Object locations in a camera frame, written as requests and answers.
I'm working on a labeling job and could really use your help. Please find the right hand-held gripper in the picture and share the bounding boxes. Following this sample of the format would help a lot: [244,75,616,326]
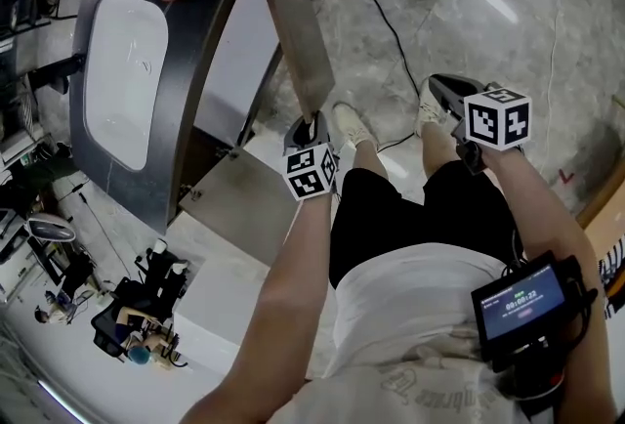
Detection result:
[428,72,532,175]

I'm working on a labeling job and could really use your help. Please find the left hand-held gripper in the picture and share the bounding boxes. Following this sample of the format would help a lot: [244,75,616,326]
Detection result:
[281,110,340,202]

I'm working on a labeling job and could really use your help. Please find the brown wooden cabinet door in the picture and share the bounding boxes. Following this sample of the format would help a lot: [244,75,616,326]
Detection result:
[255,0,337,123]
[167,149,300,268]

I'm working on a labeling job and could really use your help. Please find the person's right forearm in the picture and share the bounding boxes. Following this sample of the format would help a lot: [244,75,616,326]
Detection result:
[480,146,620,424]

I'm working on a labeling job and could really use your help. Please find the person's left forearm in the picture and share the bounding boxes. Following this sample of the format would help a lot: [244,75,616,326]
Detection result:
[179,196,339,424]

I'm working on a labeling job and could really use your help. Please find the black-topped wooden sink cabinet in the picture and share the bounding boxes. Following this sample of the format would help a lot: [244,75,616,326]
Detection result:
[67,0,323,236]

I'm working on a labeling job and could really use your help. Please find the person's right shoe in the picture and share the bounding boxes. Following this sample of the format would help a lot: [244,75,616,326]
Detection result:
[414,77,449,140]

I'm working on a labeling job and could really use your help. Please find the person's shoe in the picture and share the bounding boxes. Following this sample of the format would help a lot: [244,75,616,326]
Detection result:
[414,77,449,140]
[331,102,381,152]

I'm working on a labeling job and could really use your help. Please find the person's left shoe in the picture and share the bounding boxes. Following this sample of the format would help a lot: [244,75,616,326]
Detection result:
[331,102,381,152]

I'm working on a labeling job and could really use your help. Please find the person's right leg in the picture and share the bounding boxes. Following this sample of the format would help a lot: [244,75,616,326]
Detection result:
[418,120,464,180]

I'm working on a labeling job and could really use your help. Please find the person's leg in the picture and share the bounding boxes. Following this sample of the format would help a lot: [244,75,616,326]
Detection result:
[350,138,392,180]
[418,120,464,180]

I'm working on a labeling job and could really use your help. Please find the person's left leg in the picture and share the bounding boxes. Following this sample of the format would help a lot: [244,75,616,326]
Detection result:
[350,138,392,180]

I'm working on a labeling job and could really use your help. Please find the person's black shorts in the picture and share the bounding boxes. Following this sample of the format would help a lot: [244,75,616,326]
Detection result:
[328,157,526,290]

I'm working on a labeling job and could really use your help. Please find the white sink basin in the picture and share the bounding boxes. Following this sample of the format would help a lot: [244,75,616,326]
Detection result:
[82,0,170,173]

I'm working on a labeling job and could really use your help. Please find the person's white printed t-shirt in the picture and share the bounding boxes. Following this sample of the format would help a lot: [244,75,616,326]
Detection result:
[270,242,534,424]

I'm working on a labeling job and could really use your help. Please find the black white striped cloth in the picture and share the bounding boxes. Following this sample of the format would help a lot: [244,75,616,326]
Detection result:
[598,238,625,318]

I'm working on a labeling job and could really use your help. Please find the black straight faucet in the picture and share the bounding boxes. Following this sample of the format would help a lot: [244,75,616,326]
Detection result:
[27,53,88,96]

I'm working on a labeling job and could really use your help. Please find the grey round-faced machine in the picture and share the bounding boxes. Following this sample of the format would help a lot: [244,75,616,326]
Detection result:
[24,213,80,243]

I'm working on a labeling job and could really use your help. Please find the black office chair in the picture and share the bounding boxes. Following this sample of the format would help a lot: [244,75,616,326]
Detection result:
[90,275,165,362]

